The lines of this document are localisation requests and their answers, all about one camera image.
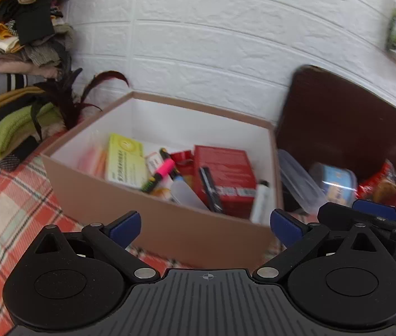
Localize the blue label round tin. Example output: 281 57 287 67
310 162 357 207

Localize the clear plastic case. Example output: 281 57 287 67
278 150 327 215

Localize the stack of folded clothes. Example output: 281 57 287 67
0 0 80 171

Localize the red rectangular box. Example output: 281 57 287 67
192 146 257 219

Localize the cardboard storage box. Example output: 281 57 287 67
42 92 283 269

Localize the pink highlighter marker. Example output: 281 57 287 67
141 158 175 193

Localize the yellow green medicine box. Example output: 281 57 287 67
105 133 148 190

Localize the red snack packet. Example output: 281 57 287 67
357 159 396 203

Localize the dark red feather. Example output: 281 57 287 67
61 70 130 131

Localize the white tube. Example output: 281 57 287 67
249 180 271 225

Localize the black marker pen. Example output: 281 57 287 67
199 167 223 214

